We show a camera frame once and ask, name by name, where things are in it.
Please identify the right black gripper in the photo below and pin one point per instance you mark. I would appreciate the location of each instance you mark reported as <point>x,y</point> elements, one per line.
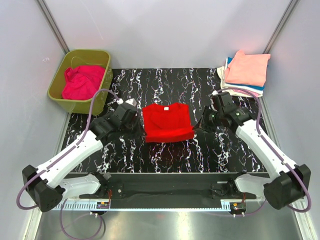
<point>202,123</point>

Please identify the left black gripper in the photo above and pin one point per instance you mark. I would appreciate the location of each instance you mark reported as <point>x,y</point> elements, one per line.
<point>140,131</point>

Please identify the red t-shirt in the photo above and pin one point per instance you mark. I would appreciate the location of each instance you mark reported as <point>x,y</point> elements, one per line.
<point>167,123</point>

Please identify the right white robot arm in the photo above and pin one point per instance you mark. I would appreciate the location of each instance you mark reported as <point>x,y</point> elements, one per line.
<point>287,181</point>

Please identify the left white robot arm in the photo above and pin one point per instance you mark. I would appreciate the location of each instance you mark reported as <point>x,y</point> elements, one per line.
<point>48,185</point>

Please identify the folded pink t-shirt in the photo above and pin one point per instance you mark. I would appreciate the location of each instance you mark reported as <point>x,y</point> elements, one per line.
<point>247,92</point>

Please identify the folded cream t-shirt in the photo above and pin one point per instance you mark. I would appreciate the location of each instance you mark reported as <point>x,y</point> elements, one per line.
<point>223,85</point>

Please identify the folded blue t-shirt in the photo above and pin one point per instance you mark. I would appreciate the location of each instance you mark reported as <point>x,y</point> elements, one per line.
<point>260,88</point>

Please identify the folded peach t-shirt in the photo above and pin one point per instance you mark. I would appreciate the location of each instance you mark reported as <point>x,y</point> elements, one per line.
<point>247,69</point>

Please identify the magenta t-shirt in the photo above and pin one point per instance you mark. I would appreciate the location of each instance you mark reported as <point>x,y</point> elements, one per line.
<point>82,82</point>

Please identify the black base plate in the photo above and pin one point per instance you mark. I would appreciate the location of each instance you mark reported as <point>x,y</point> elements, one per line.
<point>212,185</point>

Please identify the right aluminium corner post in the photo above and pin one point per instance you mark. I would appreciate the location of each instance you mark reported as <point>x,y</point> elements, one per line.
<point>292,5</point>

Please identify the aluminium corner post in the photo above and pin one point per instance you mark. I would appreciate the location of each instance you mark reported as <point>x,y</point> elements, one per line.
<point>53,25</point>
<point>292,5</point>

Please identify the left aluminium corner post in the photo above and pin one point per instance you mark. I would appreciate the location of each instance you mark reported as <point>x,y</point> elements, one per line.
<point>53,25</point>

